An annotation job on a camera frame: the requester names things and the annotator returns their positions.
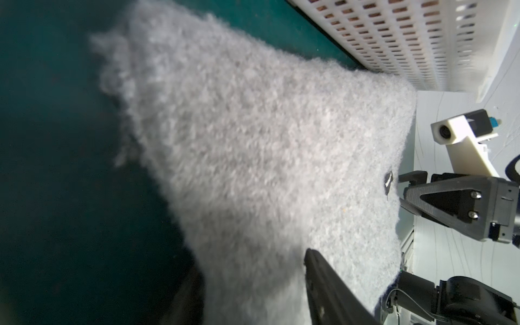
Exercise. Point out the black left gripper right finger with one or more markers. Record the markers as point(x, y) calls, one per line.
point(330, 300)

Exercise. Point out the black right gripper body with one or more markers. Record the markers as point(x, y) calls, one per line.
point(502, 213)

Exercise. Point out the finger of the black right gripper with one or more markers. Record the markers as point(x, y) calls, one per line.
point(465, 203)

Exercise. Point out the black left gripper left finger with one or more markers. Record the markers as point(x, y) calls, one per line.
point(187, 305)

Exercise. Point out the grey fuzzy scarf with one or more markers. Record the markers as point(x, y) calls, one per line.
point(260, 155)

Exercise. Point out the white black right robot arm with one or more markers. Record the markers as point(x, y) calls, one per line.
point(458, 300)

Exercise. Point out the white plastic perforated basket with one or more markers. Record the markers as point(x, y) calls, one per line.
point(447, 46)

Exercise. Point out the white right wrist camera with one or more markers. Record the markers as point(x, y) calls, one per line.
point(464, 137)

